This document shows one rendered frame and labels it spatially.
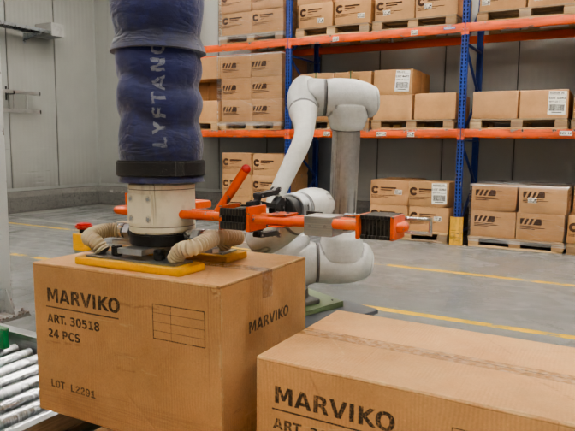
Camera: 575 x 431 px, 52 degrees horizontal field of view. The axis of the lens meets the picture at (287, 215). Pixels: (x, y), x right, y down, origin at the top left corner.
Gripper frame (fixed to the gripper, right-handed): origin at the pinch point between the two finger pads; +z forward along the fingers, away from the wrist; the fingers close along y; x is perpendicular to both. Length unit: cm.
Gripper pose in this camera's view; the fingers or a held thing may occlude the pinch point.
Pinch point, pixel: (247, 217)
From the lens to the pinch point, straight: 142.7
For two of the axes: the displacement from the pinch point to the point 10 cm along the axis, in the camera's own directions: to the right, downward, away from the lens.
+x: -8.6, -0.7, 5.0
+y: -0.1, 9.9, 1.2
